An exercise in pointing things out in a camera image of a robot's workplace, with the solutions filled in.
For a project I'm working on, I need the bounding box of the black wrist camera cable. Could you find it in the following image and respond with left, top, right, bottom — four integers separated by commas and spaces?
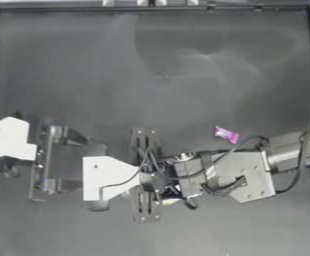
99, 146, 155, 198

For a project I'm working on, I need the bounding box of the black table frame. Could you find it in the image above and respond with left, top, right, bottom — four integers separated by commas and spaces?
0, 2, 310, 188

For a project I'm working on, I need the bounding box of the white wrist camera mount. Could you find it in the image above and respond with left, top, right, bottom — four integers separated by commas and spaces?
81, 155, 142, 202
0, 116, 39, 162

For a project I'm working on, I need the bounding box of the purple candy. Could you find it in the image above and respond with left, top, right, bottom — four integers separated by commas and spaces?
212, 125, 242, 145

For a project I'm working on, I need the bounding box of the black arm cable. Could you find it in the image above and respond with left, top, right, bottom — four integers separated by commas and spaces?
275, 123, 310, 195

